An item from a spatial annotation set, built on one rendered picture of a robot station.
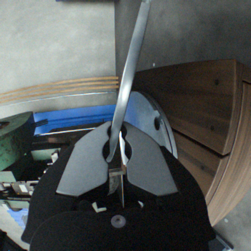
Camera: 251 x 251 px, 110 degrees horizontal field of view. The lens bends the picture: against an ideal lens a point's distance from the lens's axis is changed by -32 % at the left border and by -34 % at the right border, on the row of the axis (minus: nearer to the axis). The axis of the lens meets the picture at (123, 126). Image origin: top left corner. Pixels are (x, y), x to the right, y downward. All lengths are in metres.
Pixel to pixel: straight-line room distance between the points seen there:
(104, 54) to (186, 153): 1.96
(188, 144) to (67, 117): 1.91
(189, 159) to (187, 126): 0.04
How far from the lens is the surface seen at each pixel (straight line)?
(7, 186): 1.27
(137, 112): 0.28
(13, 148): 0.87
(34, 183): 1.06
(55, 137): 1.17
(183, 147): 0.18
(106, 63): 2.02
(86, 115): 1.98
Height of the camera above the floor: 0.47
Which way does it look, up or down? 15 degrees down
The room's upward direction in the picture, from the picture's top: 97 degrees counter-clockwise
